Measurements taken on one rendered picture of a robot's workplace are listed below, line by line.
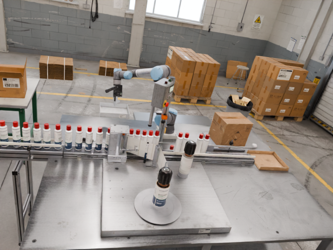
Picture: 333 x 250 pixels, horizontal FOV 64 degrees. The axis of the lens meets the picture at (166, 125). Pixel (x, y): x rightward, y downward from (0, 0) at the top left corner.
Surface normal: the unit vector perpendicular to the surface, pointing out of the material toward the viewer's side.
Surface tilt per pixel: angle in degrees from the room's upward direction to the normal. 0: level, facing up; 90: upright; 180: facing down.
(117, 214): 0
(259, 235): 0
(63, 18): 90
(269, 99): 90
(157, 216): 0
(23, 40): 90
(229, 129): 90
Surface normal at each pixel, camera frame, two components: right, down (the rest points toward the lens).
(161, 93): -0.40, 0.36
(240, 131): 0.31, 0.50
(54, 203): 0.18, -0.87
